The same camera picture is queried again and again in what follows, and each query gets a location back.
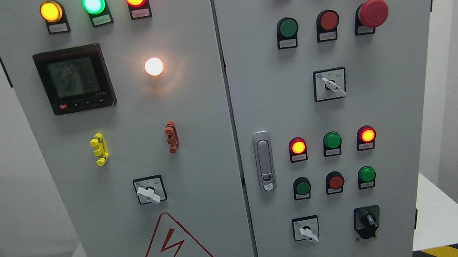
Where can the black rotary knob switch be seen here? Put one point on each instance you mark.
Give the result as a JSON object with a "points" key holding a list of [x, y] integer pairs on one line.
{"points": [[366, 221]]}

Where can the white selector switch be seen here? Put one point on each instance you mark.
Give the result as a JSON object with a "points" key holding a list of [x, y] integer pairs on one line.
{"points": [[329, 84], [306, 228]]}

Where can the green push button lower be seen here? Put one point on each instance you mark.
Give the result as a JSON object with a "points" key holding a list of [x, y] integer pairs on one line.
{"points": [[301, 188]]}

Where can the lit green indicator lamp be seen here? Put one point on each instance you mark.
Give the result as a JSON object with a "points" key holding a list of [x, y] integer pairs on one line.
{"points": [[98, 12]]}

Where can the green push button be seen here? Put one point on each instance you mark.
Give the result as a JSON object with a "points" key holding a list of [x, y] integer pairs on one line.
{"points": [[301, 188], [287, 29]]}

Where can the lit red lamp middle left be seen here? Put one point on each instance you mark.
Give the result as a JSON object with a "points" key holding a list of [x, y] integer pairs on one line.
{"points": [[298, 150]]}

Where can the green lamp lower right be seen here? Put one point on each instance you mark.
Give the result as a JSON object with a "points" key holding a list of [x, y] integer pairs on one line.
{"points": [[366, 178]]}

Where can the lit red lamp left door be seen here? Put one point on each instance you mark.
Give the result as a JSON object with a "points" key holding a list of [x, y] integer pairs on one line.
{"points": [[139, 9]]}

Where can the red push button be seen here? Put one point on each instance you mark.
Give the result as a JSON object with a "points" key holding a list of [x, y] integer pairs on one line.
{"points": [[327, 25], [334, 182]]}

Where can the white selector switch upper right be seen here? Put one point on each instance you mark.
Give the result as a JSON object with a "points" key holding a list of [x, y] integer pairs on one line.
{"points": [[329, 84]]}

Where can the red push button upper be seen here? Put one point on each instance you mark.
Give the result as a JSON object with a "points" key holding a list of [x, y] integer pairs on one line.
{"points": [[327, 25]]}

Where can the green lamp middle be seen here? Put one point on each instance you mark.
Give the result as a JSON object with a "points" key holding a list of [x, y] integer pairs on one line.
{"points": [[332, 144]]}

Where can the yellow terminal clip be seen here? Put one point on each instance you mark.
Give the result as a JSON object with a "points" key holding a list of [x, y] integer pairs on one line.
{"points": [[100, 150]]}

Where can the white selector switch left door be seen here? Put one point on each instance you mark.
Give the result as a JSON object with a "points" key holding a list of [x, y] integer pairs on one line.
{"points": [[150, 189]]}

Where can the glowing white round lamp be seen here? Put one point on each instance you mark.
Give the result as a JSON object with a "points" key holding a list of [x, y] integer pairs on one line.
{"points": [[154, 66]]}

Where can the white selector switch lower right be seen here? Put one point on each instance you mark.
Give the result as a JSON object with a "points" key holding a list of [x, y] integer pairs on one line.
{"points": [[306, 228]]}

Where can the red lamp middle right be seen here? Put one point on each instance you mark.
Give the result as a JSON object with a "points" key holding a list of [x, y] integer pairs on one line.
{"points": [[366, 136]]}

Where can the grey electrical control cabinet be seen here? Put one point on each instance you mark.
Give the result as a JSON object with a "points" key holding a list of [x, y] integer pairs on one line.
{"points": [[225, 79]]}

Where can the red terminal clip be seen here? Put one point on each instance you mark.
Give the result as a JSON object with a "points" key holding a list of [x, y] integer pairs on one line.
{"points": [[173, 138]]}

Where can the green push button upper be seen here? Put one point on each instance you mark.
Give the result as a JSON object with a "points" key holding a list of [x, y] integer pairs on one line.
{"points": [[287, 29]]}

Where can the black digital power meter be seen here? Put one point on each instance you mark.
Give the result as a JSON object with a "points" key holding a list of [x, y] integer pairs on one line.
{"points": [[75, 79]]}

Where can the silver door lock handle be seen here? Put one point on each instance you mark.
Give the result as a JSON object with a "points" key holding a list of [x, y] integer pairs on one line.
{"points": [[264, 160]]}

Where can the yellow indicator lamp top left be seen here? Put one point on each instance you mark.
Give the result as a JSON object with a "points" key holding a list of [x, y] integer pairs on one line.
{"points": [[54, 15]]}

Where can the red push button lower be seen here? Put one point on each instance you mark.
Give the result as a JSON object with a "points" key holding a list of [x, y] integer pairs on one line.
{"points": [[334, 182]]}

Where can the red mushroom emergency stop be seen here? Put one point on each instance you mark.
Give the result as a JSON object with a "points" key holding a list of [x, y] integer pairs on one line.
{"points": [[370, 15]]}

